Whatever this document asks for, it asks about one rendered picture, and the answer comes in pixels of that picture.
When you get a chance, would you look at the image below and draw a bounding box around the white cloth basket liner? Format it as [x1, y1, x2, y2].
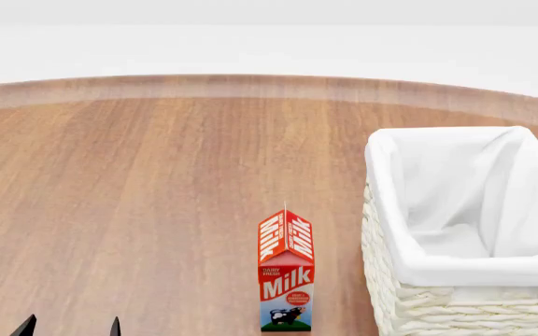
[364, 125, 538, 288]

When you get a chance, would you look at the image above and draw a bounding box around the white woven basket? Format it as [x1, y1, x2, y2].
[361, 181, 538, 336]

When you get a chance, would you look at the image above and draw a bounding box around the red milk carton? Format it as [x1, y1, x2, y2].
[257, 201, 316, 333]

